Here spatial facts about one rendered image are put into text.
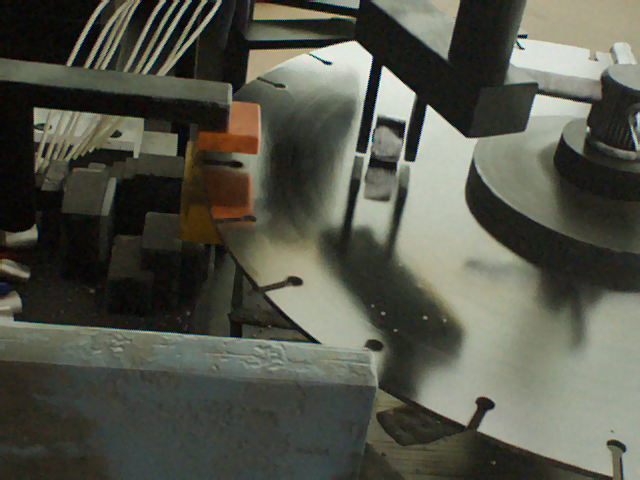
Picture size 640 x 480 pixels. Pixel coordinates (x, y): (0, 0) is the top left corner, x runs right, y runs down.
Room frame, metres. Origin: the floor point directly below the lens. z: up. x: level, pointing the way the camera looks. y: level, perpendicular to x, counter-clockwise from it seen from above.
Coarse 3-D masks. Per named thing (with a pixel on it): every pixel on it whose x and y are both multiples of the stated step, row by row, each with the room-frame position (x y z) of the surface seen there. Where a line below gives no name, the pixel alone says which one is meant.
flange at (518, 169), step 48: (480, 144) 0.39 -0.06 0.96; (528, 144) 0.40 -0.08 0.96; (576, 144) 0.38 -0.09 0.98; (480, 192) 0.36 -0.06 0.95; (528, 192) 0.36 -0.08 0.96; (576, 192) 0.36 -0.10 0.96; (624, 192) 0.36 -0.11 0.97; (528, 240) 0.34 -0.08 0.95; (576, 240) 0.33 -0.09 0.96; (624, 240) 0.33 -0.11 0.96
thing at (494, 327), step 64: (320, 64) 0.47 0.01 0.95; (576, 64) 0.52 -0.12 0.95; (320, 128) 0.40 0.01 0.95; (448, 128) 0.42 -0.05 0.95; (256, 192) 0.34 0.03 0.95; (320, 192) 0.35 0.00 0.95; (384, 192) 0.36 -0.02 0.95; (448, 192) 0.37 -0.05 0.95; (256, 256) 0.30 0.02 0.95; (320, 256) 0.30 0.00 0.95; (384, 256) 0.31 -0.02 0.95; (448, 256) 0.32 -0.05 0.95; (512, 256) 0.33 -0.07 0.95; (320, 320) 0.27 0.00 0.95; (384, 320) 0.27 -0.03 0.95; (448, 320) 0.28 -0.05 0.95; (512, 320) 0.29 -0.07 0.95; (576, 320) 0.29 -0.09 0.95; (384, 384) 0.24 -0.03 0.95; (448, 384) 0.25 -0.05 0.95; (512, 384) 0.25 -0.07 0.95; (576, 384) 0.26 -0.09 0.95; (512, 448) 0.22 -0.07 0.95; (576, 448) 0.23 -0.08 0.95
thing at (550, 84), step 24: (624, 48) 0.42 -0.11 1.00; (528, 72) 0.38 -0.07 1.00; (552, 72) 0.38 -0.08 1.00; (624, 72) 0.39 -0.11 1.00; (552, 96) 0.38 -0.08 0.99; (576, 96) 0.38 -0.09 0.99; (600, 96) 0.38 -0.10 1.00; (624, 96) 0.37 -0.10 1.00; (600, 120) 0.37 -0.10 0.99; (624, 120) 0.37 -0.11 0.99; (600, 144) 0.37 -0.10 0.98; (624, 144) 0.37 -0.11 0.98
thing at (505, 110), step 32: (384, 0) 0.39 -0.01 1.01; (416, 0) 0.40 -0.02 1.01; (480, 0) 0.34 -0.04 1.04; (512, 0) 0.34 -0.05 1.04; (384, 32) 0.38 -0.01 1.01; (416, 32) 0.36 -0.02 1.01; (448, 32) 0.37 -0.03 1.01; (480, 32) 0.34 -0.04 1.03; (512, 32) 0.34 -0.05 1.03; (384, 64) 0.37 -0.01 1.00; (416, 64) 0.36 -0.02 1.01; (448, 64) 0.34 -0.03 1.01; (480, 64) 0.34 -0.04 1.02; (512, 64) 0.35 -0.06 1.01; (416, 96) 0.38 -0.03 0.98; (448, 96) 0.34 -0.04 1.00; (480, 96) 0.32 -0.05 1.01; (512, 96) 0.33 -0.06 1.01; (416, 128) 0.37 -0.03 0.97; (480, 128) 0.33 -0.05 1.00; (512, 128) 0.33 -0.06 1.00
